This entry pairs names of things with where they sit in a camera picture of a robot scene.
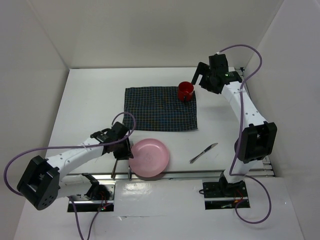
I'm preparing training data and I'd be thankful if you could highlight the red mug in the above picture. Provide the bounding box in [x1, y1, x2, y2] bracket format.
[177, 81, 194, 103]

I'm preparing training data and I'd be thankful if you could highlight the dark checked cloth napkin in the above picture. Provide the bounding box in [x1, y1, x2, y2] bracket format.
[124, 86, 198, 132]

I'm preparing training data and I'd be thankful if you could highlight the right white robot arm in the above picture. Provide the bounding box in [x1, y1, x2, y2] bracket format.
[191, 54, 277, 197]

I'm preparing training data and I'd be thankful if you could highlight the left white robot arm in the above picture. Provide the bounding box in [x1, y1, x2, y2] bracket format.
[17, 122, 133, 211]

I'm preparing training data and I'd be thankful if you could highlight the silver fork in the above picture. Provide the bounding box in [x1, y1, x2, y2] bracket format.
[127, 140, 134, 181]

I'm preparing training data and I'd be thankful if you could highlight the brown wooden spoon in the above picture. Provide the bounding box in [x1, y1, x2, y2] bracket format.
[110, 159, 118, 179]

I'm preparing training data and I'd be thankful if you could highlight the pink plastic plate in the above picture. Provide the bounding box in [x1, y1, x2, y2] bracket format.
[128, 138, 170, 178]

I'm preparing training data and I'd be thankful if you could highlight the silver table knife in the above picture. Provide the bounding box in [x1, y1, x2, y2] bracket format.
[189, 142, 218, 164]

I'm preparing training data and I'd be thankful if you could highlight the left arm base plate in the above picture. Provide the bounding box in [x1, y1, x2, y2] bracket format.
[71, 181, 116, 213]

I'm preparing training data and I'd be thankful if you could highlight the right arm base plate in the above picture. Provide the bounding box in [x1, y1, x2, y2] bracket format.
[198, 181, 251, 210]

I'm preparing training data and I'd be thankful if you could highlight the aluminium rail front edge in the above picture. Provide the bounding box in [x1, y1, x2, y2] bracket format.
[38, 168, 276, 182]

